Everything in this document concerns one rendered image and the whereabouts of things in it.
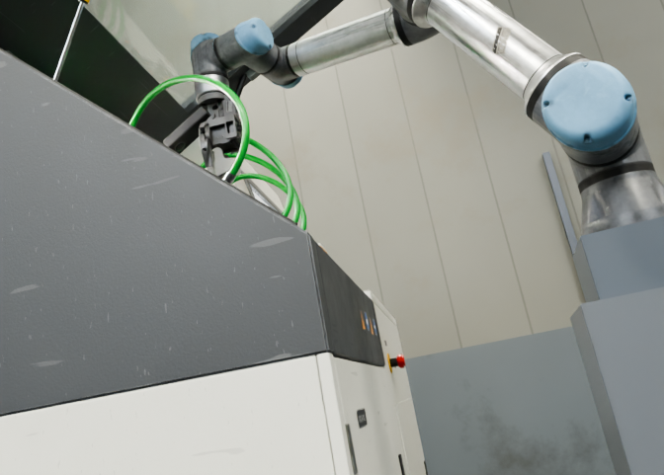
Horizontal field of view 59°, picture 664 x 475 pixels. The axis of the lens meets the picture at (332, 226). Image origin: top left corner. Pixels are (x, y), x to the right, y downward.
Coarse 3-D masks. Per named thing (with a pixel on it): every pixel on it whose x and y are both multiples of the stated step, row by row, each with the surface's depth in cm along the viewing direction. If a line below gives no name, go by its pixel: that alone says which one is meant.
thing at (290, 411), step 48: (192, 384) 76; (240, 384) 75; (288, 384) 74; (336, 384) 74; (0, 432) 80; (48, 432) 79; (96, 432) 77; (144, 432) 76; (192, 432) 75; (240, 432) 74; (288, 432) 73; (336, 432) 72
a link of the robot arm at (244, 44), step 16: (240, 32) 122; (256, 32) 121; (224, 48) 124; (240, 48) 123; (256, 48) 123; (272, 48) 128; (224, 64) 126; (240, 64) 127; (256, 64) 128; (272, 64) 130
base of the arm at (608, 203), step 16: (592, 176) 93; (608, 176) 91; (624, 176) 90; (640, 176) 90; (656, 176) 92; (592, 192) 93; (608, 192) 91; (624, 192) 89; (640, 192) 88; (656, 192) 88; (592, 208) 92; (608, 208) 90; (624, 208) 88; (640, 208) 87; (656, 208) 87; (592, 224) 92; (608, 224) 89; (624, 224) 87
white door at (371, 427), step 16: (336, 368) 77; (352, 368) 89; (368, 368) 107; (384, 368) 137; (352, 384) 86; (368, 384) 102; (384, 384) 129; (352, 400) 83; (368, 400) 98; (384, 400) 122; (352, 416) 80; (368, 416) 94; (384, 416) 116; (352, 432) 77; (368, 432) 91; (384, 432) 111; (352, 448) 73; (368, 448) 87; (384, 448) 105; (400, 448) 131; (352, 464) 72; (368, 464) 84; (384, 464) 101; (400, 464) 123
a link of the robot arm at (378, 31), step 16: (368, 16) 122; (384, 16) 119; (400, 16) 116; (336, 32) 125; (352, 32) 123; (368, 32) 121; (384, 32) 120; (400, 32) 117; (416, 32) 116; (432, 32) 115; (288, 48) 131; (304, 48) 128; (320, 48) 127; (336, 48) 125; (352, 48) 124; (368, 48) 123; (288, 64) 131; (304, 64) 130; (320, 64) 129; (336, 64) 130; (272, 80) 136; (288, 80) 136
